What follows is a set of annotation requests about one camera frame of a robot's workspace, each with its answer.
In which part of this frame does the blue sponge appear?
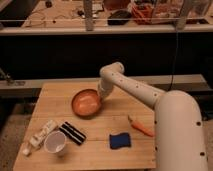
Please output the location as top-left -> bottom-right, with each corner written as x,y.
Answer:
109,133 -> 131,149

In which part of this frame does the orange tool on shelf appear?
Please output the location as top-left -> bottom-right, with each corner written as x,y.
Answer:
131,5 -> 152,25

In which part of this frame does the white paper cup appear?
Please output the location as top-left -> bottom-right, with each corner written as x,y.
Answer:
44,131 -> 66,156

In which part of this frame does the grey metal post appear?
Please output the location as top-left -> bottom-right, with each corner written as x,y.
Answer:
175,0 -> 193,30
83,0 -> 93,31

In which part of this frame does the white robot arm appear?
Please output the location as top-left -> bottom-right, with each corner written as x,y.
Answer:
98,62 -> 208,171

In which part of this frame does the orange toy carrot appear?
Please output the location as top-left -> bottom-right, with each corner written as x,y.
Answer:
128,117 -> 155,137

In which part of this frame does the orange ceramic bowl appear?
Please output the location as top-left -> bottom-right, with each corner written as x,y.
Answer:
71,89 -> 101,117

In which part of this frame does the grey metal post right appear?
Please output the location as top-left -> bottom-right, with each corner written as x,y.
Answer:
175,0 -> 193,30

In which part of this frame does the white tube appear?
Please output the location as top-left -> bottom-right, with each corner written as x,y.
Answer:
22,120 -> 58,156

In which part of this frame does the black hanging cable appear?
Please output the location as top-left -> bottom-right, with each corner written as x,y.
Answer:
167,29 -> 180,92

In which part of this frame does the black object on shelf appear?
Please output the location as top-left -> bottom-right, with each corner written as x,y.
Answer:
107,10 -> 131,26

